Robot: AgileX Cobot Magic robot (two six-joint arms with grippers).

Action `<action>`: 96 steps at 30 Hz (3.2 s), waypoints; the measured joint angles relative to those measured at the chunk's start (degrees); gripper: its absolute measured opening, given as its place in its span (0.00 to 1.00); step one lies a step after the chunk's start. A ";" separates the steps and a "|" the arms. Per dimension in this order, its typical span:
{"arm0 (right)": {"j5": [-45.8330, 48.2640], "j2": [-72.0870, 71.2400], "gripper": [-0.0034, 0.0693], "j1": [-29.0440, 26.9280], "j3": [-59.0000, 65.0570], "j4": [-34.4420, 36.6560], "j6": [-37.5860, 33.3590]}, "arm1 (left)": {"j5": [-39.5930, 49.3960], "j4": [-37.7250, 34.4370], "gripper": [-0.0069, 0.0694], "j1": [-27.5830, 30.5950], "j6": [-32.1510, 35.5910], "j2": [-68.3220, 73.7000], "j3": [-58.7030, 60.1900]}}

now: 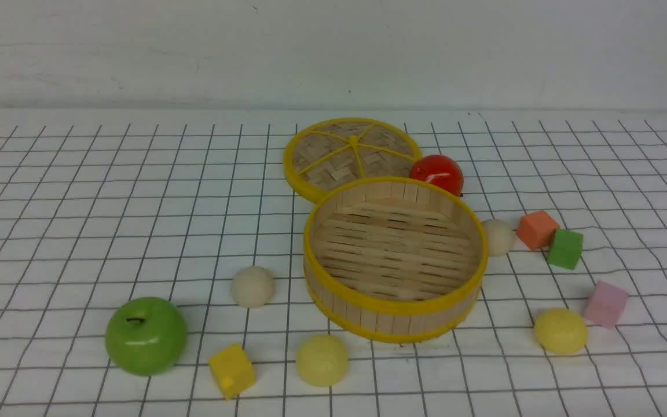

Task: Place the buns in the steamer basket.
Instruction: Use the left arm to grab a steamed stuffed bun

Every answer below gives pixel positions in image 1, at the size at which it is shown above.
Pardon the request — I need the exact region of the red tomato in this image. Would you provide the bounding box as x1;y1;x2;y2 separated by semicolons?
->
409;154;465;197

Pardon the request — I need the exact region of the bamboo steamer lid yellow rim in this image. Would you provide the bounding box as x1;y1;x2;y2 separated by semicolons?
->
283;117;423;204

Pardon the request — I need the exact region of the white bun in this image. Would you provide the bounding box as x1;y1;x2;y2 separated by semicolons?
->
230;266;275;309
482;219;516;258

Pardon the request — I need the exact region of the orange foam cube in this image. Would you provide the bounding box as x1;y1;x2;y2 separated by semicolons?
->
516;210;559;250

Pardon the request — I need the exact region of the bamboo steamer tray yellow rim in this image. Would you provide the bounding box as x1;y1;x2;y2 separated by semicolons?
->
303;177;489;343

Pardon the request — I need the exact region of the white grid tablecloth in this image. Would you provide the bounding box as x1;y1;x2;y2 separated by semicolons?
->
0;110;667;416

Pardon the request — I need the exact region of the green foam cube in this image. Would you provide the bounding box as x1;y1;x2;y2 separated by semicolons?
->
546;229;584;270

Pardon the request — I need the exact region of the yellow foam cube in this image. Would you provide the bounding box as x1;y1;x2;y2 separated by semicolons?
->
208;343;257;400

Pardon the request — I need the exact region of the pink foam cube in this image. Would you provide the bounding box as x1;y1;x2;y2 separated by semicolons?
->
582;280;629;330

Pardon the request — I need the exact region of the pale yellow bun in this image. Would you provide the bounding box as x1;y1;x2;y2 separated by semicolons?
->
296;334;349;386

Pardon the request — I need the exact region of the green apple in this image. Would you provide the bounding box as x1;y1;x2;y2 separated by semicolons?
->
104;297;188;376

